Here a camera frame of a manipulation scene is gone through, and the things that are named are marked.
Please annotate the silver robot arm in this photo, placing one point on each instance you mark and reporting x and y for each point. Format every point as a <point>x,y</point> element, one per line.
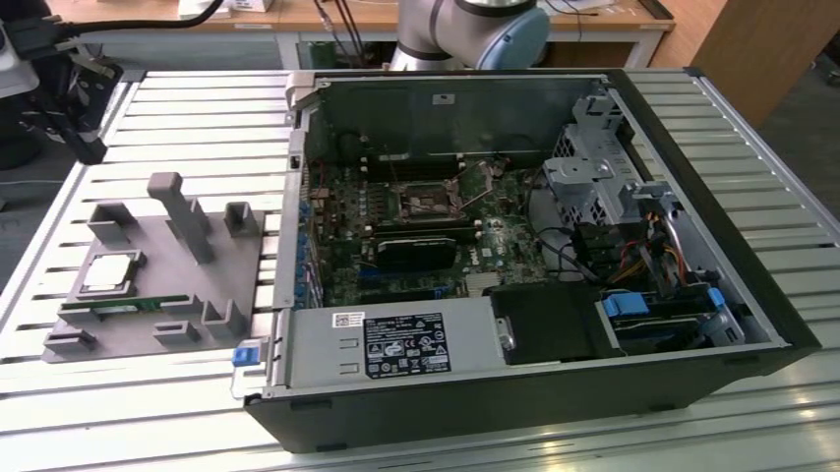
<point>446,29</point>

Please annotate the silver chipset heatsink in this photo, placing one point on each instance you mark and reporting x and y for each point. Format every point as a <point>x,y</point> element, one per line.
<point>482,285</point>

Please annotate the white printed box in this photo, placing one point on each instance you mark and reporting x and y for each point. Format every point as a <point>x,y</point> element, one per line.
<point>253,5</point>

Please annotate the black graphics card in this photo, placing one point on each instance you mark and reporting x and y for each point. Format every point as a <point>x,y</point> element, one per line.
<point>417,255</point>

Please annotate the wooden cabinet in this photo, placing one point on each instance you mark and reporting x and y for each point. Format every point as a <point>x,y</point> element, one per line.
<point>755,59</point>

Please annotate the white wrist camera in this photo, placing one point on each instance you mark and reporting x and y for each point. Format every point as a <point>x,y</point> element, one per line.
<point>14,64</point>

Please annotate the silver CPU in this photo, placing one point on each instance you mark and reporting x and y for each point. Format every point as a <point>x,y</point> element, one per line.
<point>110,273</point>

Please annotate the white paper sheets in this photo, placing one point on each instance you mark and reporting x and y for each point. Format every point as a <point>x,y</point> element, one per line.
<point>604,5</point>

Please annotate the silver power supply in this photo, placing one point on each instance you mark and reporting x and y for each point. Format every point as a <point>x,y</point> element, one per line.
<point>316,354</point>

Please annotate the black plastic shroud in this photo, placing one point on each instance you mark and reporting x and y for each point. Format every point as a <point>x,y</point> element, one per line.
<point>552,319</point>

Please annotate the white plastic stand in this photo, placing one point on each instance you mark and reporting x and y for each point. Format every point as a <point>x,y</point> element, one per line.
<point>187,7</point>

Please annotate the grey parts rack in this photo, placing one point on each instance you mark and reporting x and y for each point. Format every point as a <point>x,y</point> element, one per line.
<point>158,275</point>

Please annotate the green motherboard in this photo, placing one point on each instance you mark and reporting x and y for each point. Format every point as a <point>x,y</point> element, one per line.
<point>509,236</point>

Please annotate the wooden desk black legs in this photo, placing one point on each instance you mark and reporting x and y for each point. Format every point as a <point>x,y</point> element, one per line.
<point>250,24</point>

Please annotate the green RAM stick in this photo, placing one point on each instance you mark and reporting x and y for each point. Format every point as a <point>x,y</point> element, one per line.
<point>158,301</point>

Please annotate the silver disk bay cage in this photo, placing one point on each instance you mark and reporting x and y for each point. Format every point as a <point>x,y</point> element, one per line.
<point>584,169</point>

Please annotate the blue disk carrier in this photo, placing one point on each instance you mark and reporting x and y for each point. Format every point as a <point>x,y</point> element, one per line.
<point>624,305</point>

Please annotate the black PC case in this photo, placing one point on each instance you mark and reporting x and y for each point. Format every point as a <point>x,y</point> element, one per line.
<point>460,423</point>

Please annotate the black RAM slot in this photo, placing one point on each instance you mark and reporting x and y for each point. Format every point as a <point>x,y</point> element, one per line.
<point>420,225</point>
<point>420,221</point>
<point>426,154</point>
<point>420,229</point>
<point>420,175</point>
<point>426,167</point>
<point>426,160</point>

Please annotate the blue case latch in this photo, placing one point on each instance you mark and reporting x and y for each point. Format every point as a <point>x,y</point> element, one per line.
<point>246,357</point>

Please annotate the wooden desk white frame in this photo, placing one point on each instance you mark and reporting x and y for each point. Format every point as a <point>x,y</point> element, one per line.
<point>604,22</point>

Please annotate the CPU socket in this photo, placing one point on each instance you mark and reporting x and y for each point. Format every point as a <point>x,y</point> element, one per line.
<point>426,201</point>

